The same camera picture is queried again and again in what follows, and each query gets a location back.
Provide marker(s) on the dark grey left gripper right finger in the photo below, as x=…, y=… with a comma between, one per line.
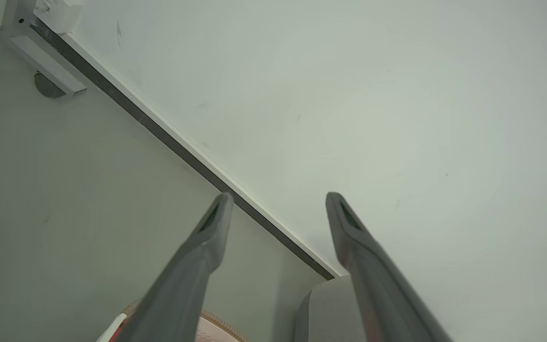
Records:
x=382, y=294

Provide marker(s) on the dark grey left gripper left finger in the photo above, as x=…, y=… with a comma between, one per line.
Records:
x=183, y=285

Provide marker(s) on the white laundry basket brown rim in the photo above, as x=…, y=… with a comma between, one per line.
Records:
x=212, y=332

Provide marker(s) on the grey fabric sofa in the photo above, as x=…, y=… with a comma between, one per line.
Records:
x=325, y=313

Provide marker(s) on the white and black baseboard strip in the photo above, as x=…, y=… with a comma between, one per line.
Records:
x=159, y=128

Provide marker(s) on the dark caster wheel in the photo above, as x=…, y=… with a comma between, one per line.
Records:
x=48, y=88

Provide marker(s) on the white plastic wall box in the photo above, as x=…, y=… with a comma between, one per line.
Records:
x=62, y=14

